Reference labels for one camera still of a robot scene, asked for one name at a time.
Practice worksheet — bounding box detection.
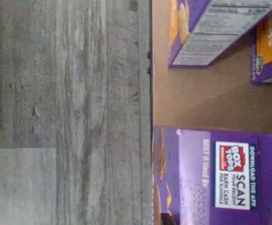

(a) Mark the black metal shelf rack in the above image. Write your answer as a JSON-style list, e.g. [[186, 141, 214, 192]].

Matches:
[[146, 0, 154, 225]]

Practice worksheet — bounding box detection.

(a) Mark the purple Annie's box brown patch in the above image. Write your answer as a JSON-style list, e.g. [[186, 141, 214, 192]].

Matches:
[[151, 126, 272, 225]]

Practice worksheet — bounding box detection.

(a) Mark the brown wooden shelf board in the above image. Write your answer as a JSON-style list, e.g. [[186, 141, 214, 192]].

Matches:
[[152, 0, 272, 135]]

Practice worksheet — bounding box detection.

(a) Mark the purple Annie's box orange patch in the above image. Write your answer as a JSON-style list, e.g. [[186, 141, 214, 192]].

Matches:
[[250, 4, 272, 85], [168, 0, 272, 69]]

